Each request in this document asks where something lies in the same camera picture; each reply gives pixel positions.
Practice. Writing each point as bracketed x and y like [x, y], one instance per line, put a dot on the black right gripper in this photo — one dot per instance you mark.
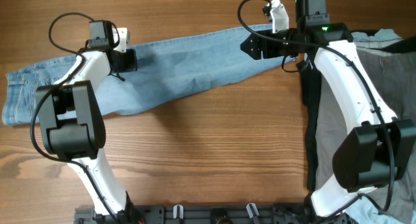
[260, 43]

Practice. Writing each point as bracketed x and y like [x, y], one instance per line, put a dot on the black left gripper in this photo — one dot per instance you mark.
[132, 65]

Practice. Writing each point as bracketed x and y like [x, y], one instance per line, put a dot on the light blue denim jeans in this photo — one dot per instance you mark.
[167, 70]

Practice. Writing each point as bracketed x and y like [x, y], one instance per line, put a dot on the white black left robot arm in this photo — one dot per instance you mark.
[72, 126]

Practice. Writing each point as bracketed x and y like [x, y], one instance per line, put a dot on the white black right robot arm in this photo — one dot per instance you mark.
[377, 146]

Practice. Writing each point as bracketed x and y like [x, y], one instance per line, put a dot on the black garment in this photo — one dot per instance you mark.
[391, 67]

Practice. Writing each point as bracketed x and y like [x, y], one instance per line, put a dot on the light blue shirt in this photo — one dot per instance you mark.
[381, 35]

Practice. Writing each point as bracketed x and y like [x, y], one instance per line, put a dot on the light blue cloth bottom right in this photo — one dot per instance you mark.
[400, 211]

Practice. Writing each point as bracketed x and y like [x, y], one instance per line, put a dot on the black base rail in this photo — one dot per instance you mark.
[273, 214]

